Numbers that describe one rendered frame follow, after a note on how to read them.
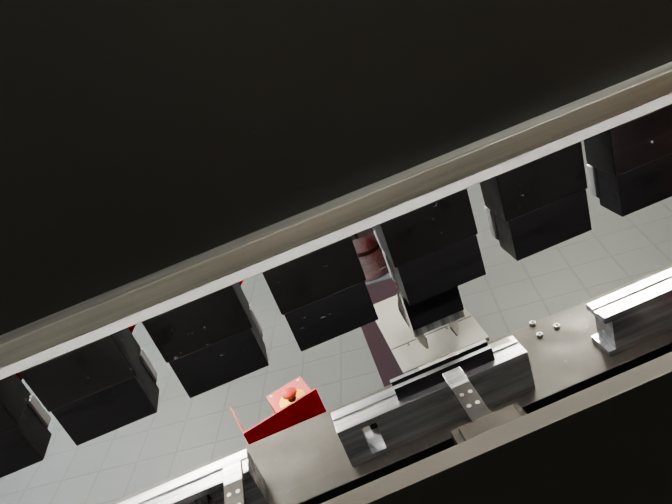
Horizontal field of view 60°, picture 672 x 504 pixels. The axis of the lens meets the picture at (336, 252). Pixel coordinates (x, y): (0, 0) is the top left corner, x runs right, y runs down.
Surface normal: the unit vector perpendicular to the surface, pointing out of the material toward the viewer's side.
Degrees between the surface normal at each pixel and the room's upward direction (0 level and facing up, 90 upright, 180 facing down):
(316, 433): 0
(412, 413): 90
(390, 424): 90
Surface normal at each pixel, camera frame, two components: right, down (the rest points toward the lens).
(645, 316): 0.21, 0.40
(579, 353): -0.32, -0.83
